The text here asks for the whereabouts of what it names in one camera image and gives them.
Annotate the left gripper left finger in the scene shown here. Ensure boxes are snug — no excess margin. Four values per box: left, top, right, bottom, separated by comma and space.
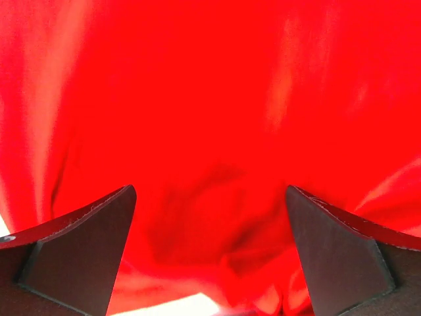
1, 185, 137, 315

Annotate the red t shirt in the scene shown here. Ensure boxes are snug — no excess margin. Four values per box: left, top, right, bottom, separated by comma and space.
1, 1, 420, 315

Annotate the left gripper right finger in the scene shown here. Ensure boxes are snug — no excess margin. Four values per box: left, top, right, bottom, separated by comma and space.
285, 186, 420, 315

